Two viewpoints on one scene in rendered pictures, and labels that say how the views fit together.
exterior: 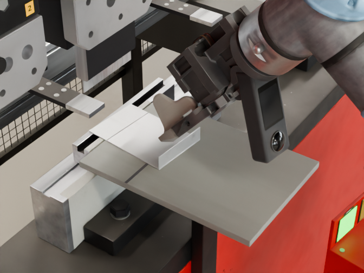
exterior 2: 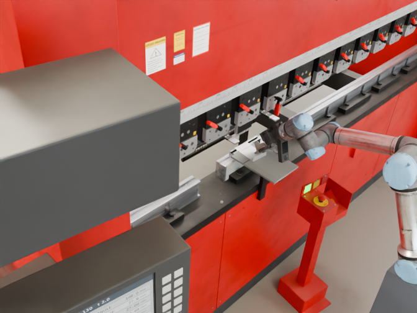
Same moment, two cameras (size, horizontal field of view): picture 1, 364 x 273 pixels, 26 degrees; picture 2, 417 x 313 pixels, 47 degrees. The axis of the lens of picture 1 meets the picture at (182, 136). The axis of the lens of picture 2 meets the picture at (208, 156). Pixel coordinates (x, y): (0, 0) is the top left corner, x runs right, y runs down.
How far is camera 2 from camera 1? 1.23 m
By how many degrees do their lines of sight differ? 6
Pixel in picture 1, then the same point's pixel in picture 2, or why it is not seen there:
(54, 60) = not seen: hidden behind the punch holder
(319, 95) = not seen: hidden behind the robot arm
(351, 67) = (303, 141)
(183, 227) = (257, 180)
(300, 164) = (293, 166)
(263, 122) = (282, 151)
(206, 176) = (265, 165)
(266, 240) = (283, 192)
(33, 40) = (227, 123)
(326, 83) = not seen: hidden behind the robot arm
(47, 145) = (205, 154)
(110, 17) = (246, 118)
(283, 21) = (288, 128)
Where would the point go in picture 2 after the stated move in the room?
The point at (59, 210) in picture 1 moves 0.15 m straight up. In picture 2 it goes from (223, 168) to (226, 143)
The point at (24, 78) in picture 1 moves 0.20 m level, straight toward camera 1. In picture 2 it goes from (223, 132) to (228, 160)
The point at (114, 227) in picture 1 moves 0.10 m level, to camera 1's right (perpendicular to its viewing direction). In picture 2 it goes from (237, 176) to (258, 179)
